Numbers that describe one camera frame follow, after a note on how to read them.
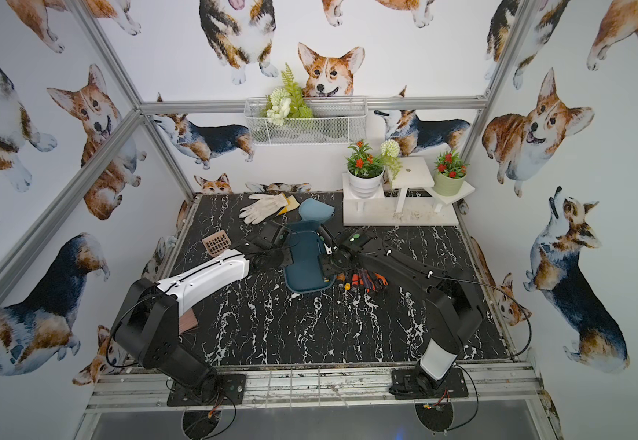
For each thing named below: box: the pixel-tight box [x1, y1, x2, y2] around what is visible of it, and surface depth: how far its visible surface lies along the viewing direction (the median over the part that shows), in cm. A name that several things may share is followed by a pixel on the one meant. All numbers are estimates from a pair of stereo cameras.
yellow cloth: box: [277, 192, 300, 216], surface depth 120 cm
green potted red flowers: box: [433, 149, 470, 197], surface depth 95 cm
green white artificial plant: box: [263, 62, 314, 127], surface depth 82 cm
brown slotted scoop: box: [201, 230, 232, 258], surface depth 107 cm
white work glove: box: [238, 192, 288, 225], surface depth 116 cm
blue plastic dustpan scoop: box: [298, 198, 336, 223], surface depth 120 cm
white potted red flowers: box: [345, 138, 385, 199], surface depth 91 cm
